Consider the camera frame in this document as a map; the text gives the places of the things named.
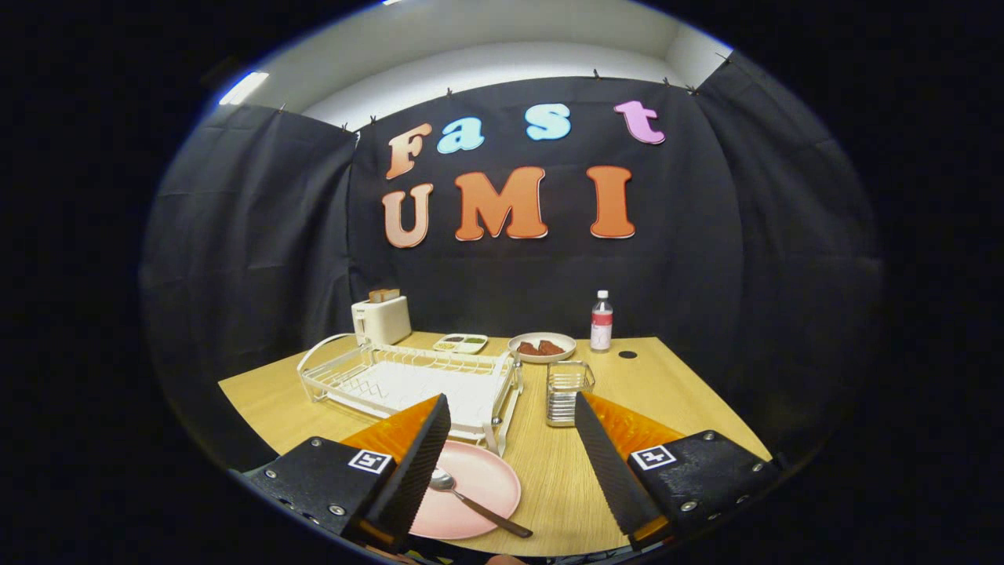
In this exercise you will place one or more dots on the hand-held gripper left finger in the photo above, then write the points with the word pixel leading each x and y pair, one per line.
pixel 416 471

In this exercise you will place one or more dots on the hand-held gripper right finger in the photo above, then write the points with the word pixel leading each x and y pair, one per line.
pixel 608 471

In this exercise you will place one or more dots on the pink plate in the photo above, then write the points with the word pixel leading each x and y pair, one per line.
pixel 486 479

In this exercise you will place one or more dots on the white plate with meat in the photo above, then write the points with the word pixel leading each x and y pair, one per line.
pixel 541 359

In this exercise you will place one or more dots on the white divided condiment dish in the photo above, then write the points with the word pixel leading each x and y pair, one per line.
pixel 460 344

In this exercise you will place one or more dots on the red meat piece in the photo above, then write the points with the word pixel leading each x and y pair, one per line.
pixel 528 348
pixel 551 347

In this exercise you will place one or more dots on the plastic bottle with red label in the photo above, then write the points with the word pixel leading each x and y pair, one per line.
pixel 602 326

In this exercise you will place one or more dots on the white toaster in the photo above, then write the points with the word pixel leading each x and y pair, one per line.
pixel 383 322

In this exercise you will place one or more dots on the toast slices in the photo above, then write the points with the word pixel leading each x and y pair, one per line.
pixel 383 296

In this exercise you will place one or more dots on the black backdrop cloth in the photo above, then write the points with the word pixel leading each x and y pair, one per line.
pixel 706 235

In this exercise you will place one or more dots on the ceiling light panel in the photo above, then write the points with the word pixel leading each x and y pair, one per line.
pixel 244 88

